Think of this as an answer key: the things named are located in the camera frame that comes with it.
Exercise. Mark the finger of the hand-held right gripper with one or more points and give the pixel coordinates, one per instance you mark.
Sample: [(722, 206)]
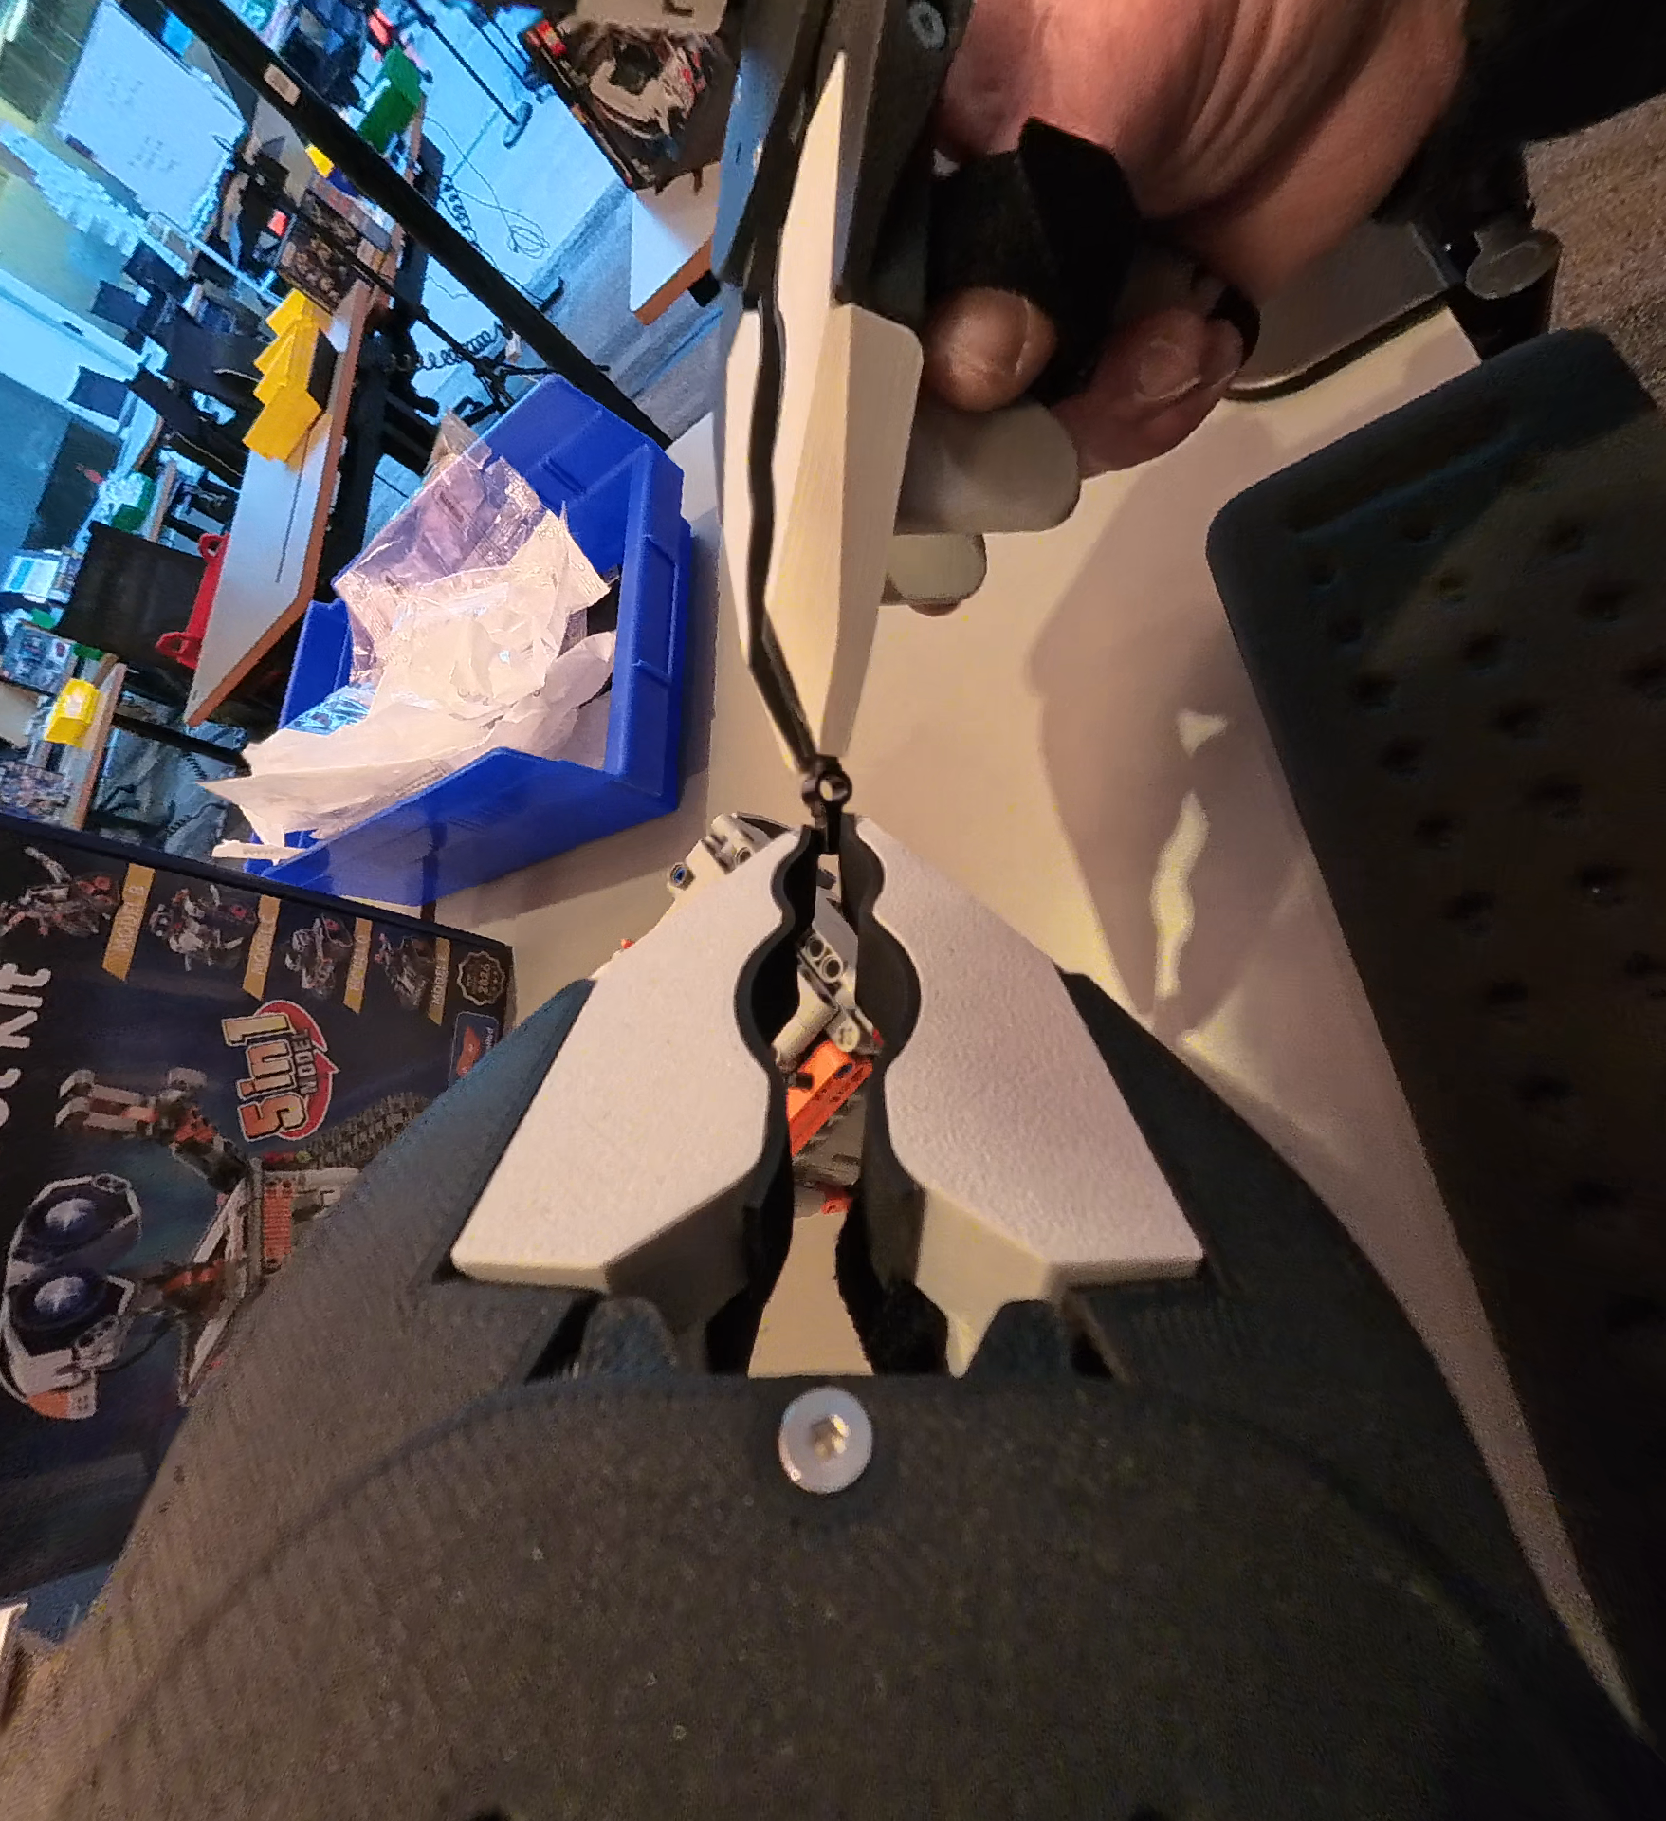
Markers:
[(752, 514), (847, 485)]

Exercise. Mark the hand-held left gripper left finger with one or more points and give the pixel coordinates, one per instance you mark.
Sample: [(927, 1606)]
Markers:
[(621, 1140)]

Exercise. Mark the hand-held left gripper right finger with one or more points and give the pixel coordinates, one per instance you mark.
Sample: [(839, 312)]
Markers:
[(1046, 1140)]

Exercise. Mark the grey orange toy brick assembly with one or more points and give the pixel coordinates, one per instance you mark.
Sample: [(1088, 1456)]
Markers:
[(828, 984)]

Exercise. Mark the person's right hand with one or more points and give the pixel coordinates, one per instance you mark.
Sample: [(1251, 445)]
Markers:
[(1260, 115)]

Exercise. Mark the blue plastic bin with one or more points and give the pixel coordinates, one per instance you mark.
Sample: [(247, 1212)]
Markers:
[(606, 770)]

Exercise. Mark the clear plastic bags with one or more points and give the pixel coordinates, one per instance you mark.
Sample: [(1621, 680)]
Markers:
[(464, 643)]

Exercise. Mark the black metal bar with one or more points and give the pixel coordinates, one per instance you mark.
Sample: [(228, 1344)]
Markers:
[(422, 216)]

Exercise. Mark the brown background table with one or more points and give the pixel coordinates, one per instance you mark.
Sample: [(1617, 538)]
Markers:
[(293, 542)]

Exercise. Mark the yellow background item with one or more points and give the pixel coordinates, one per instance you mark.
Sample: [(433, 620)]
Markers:
[(293, 371)]

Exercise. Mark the dark robot kit box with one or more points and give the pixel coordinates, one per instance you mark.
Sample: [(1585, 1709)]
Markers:
[(94, 1140)]

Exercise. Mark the black perforated armrest pad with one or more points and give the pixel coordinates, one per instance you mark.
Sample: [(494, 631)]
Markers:
[(1517, 855)]

